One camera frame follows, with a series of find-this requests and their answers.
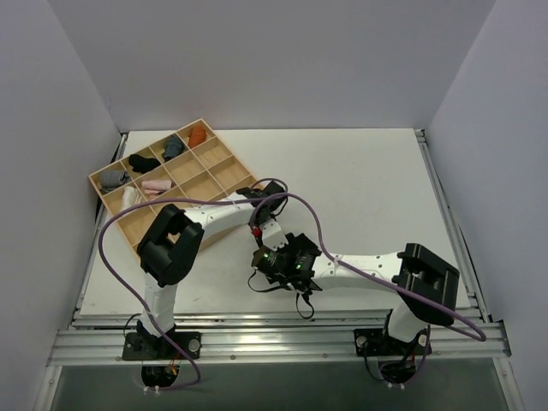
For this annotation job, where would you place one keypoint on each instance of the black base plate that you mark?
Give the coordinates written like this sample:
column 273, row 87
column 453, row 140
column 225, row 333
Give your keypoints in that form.
column 376, row 342
column 137, row 347

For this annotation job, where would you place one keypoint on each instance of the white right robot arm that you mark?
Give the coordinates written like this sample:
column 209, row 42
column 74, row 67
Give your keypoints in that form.
column 425, row 284

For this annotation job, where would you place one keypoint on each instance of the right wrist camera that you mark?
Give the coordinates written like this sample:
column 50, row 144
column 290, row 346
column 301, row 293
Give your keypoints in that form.
column 269, row 237

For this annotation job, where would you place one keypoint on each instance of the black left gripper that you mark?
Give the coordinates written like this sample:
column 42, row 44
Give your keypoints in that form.
column 263, row 215

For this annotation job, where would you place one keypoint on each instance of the dark grey rolled sock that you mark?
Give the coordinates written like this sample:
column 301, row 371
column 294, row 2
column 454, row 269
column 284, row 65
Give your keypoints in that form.
column 173, row 147

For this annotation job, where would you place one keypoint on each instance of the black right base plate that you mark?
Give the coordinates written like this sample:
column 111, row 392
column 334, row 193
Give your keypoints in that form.
column 376, row 342

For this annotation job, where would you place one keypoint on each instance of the black rolled sock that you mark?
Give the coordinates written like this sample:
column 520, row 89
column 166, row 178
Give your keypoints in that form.
column 142, row 165

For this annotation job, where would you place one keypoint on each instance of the wooden compartment tray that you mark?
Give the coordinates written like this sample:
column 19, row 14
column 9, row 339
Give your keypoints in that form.
column 191, row 162

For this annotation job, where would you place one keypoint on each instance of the pink rolled sock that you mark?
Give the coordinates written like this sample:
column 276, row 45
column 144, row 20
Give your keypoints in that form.
column 154, row 188

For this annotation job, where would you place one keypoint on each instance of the grey striped rolled sock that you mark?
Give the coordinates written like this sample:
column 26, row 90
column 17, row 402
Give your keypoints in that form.
column 110, row 180

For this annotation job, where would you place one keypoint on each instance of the white rolled sock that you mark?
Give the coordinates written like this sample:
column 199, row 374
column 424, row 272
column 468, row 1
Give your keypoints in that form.
column 130, row 197

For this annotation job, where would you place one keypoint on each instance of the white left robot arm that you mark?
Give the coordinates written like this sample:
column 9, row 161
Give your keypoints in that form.
column 170, row 246

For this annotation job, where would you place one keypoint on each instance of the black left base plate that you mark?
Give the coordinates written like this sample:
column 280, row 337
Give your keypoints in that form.
column 137, row 347

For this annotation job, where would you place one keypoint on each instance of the orange rolled sock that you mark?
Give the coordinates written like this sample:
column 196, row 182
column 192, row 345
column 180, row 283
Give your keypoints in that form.
column 197, row 135

